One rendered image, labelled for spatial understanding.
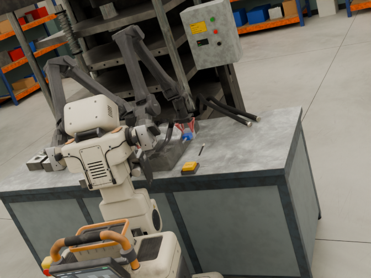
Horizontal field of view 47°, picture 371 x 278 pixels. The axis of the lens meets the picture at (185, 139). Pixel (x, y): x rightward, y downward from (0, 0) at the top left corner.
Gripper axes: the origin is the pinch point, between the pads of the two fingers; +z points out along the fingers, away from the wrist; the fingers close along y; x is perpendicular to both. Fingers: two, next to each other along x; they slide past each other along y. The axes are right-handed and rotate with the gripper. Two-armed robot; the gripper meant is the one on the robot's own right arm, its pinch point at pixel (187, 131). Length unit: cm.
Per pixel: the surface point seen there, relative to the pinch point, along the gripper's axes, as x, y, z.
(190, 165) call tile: 17.4, -4.0, 11.6
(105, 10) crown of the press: -93, 81, -66
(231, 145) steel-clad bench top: -7.0, -18.6, 15.3
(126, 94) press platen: -67, 73, -7
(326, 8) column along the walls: -631, -16, 79
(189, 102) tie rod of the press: -60, 23, 5
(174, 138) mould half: -7.6, 14.1, 6.3
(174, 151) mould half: 4.0, 10.1, 9.3
